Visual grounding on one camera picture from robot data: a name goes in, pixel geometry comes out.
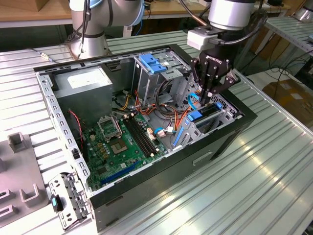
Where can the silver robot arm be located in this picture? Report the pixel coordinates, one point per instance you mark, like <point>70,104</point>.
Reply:
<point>230,14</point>

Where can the green motherboard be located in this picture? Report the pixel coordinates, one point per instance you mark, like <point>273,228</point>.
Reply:
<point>128,159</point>

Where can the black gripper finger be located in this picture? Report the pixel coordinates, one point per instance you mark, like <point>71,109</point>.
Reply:
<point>206,83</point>
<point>227,82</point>

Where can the CPU socket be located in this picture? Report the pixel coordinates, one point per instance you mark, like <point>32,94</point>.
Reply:
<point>119,147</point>

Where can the grey optical drive cage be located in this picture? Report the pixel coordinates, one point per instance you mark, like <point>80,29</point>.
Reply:
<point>146,85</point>

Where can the wooden desk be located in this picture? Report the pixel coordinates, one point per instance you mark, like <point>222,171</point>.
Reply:
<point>166,11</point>

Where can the metal slat side table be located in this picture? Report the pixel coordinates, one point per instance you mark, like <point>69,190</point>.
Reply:
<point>293,29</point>

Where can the black case fan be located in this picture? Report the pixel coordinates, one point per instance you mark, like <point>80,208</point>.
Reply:
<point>74,127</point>

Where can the blue expansion slot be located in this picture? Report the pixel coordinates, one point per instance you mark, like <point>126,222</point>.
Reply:
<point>119,172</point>

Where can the brown cardboard box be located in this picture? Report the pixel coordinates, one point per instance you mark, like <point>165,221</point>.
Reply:
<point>291,98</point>

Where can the grey parts rack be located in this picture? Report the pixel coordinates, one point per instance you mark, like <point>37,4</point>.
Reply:
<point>19,171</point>

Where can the hard disk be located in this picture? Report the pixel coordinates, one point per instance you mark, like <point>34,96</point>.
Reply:
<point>194,115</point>

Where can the metal rear slot bracket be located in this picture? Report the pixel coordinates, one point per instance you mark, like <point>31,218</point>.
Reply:
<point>73,195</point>

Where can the black open PC case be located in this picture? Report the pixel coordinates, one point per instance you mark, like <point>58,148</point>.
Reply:
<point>171,176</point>

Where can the blue plastic drive latch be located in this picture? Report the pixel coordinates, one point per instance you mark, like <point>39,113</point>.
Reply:
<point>151,64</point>

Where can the small black rim clip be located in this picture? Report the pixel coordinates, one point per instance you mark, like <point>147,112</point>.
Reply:
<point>75,154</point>

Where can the grey power supply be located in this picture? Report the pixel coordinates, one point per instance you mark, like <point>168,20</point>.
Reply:
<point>84,98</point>

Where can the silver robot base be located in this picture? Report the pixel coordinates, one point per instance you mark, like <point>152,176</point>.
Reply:
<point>304,14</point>

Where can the black RAM slot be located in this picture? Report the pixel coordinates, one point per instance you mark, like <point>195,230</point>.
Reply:
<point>137,138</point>
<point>144,134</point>

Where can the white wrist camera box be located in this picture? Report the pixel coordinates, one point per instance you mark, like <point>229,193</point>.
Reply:
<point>200,40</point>

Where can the grey metal disk bay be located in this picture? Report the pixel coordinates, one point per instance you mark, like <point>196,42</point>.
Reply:
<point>192,134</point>

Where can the black latch with blue mark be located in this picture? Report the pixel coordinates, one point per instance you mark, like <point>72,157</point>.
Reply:
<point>54,202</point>

